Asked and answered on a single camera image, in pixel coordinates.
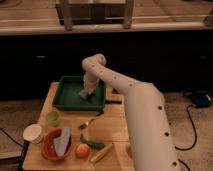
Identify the black power cable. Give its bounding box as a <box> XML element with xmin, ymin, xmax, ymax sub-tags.
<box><xmin>174</xmin><ymin>104</ymin><xmax>198</xmax><ymax>171</ymax></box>

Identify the orange fruit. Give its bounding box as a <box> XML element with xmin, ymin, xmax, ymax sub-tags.
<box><xmin>75</xmin><ymin>144</ymin><xmax>90</xmax><ymax>158</ymax></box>

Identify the grey sponge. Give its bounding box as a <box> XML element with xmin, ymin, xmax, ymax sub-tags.
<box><xmin>79</xmin><ymin>89</ymin><xmax>93</xmax><ymax>100</ymax></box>

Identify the yellow corn cob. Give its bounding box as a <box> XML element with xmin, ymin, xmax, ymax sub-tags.
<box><xmin>90</xmin><ymin>143</ymin><xmax>114</xmax><ymax>163</ymax></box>

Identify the wooden frame stand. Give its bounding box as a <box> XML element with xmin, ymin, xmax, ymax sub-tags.
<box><xmin>55</xmin><ymin>0</ymin><xmax>134</xmax><ymax>31</ymax></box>

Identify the black device on floor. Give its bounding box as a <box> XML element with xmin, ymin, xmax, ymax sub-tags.
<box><xmin>186</xmin><ymin>92</ymin><xmax>212</xmax><ymax>108</ymax></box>

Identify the green plastic tray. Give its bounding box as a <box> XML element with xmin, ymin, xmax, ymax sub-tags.
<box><xmin>52</xmin><ymin>76</ymin><xmax>106</xmax><ymax>111</ymax></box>

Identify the light green cup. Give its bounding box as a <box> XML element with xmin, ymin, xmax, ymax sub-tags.
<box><xmin>45</xmin><ymin>111</ymin><xmax>60</xmax><ymax>127</ymax></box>

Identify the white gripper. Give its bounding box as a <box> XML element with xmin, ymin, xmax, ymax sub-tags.
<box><xmin>83</xmin><ymin>72</ymin><xmax>99</xmax><ymax>94</ymax></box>

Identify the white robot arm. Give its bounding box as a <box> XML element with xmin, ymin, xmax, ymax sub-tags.
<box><xmin>82</xmin><ymin>54</ymin><xmax>181</xmax><ymax>171</ymax></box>

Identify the grey cloth in bowl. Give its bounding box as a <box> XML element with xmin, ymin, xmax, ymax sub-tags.
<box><xmin>54</xmin><ymin>127</ymin><xmax>71</xmax><ymax>157</ymax></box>

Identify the red bowl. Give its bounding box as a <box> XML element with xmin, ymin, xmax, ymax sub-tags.
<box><xmin>41</xmin><ymin>128</ymin><xmax>72</xmax><ymax>161</ymax></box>

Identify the green chili pepper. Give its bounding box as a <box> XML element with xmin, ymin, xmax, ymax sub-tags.
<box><xmin>80</xmin><ymin>134</ymin><xmax>105</xmax><ymax>150</ymax></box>

